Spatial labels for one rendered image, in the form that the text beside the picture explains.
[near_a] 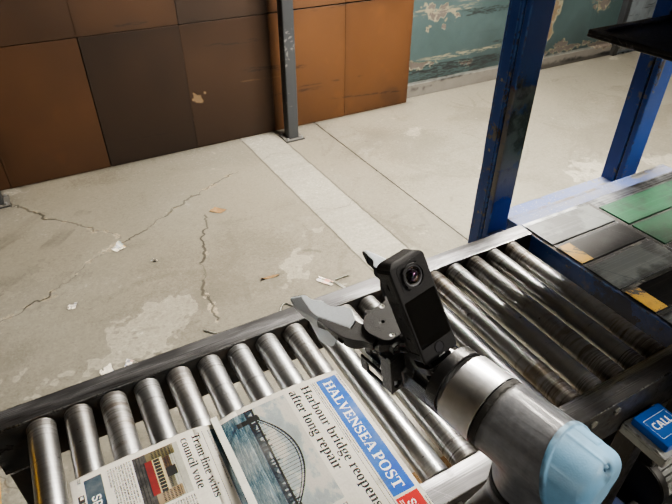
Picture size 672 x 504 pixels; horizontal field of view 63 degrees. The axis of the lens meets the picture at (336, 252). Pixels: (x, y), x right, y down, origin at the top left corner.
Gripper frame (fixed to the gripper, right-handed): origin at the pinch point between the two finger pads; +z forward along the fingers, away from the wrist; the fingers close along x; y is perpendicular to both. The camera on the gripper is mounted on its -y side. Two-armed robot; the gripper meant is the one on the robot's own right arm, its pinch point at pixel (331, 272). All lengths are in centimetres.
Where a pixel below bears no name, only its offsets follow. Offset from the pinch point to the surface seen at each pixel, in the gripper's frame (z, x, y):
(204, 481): -1.7, -23.8, 17.5
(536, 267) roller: 12, 70, 54
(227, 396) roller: 26, -11, 42
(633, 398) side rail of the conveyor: -23, 50, 53
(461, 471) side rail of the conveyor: -12.9, 11.4, 45.6
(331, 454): -8.6, -9.8, 19.3
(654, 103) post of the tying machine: 27, 150, 46
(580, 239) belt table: 12, 89, 56
